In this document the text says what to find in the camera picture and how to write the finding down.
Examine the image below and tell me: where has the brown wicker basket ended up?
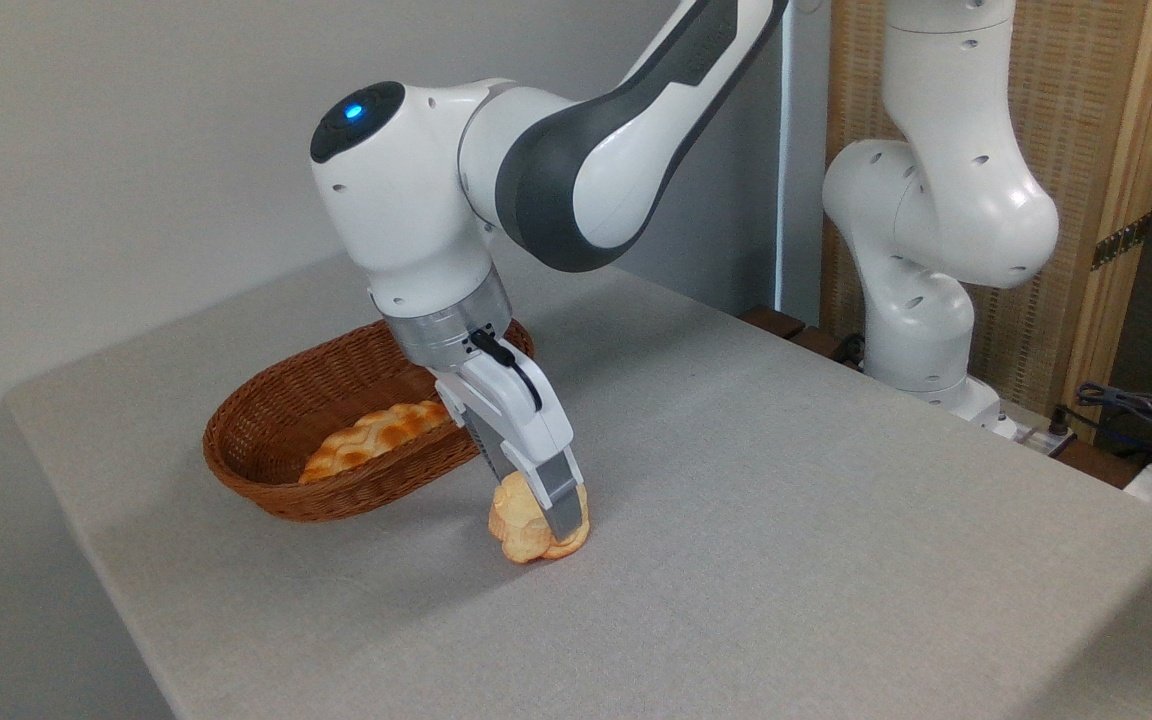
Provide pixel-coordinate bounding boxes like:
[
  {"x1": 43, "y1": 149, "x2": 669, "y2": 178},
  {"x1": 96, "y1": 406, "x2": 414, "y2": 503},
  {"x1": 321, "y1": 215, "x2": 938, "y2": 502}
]
[{"x1": 202, "y1": 318, "x2": 537, "y2": 523}]

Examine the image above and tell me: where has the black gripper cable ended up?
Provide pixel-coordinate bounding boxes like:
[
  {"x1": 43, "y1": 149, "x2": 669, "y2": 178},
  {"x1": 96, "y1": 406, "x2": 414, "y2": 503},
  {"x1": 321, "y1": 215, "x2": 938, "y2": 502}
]
[{"x1": 469, "y1": 328, "x2": 544, "y2": 413}]

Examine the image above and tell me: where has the long braided bread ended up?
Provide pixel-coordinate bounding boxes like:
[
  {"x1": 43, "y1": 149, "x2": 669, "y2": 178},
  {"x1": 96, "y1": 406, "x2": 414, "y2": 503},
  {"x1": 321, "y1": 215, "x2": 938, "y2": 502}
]
[{"x1": 298, "y1": 400, "x2": 457, "y2": 486}]

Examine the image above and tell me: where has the brass screen hinge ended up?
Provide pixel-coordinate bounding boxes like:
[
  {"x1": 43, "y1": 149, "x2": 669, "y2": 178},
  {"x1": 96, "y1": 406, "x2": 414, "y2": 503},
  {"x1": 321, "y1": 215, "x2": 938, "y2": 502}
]
[{"x1": 1091, "y1": 213, "x2": 1152, "y2": 271}]

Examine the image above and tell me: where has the black cable bundle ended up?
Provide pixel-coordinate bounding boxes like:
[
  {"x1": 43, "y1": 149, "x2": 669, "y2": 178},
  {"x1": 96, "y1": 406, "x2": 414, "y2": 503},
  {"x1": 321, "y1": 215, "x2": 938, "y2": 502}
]
[{"x1": 1051, "y1": 381, "x2": 1152, "y2": 463}]

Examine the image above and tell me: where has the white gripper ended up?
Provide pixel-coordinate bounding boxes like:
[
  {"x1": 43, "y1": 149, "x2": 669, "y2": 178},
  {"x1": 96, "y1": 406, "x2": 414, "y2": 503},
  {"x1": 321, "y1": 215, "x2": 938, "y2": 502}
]
[{"x1": 433, "y1": 350, "x2": 588, "y2": 544}]

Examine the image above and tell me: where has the wooden woven screen panel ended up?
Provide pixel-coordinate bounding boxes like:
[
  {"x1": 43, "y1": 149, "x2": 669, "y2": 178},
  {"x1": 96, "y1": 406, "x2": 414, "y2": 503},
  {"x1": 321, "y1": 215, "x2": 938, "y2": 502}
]
[{"x1": 821, "y1": 0, "x2": 1152, "y2": 441}]

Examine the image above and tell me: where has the round bread roll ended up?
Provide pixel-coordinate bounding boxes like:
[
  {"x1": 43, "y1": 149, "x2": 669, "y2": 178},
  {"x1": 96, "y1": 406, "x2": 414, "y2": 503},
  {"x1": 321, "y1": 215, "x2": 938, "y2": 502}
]
[{"x1": 488, "y1": 472, "x2": 591, "y2": 565}]

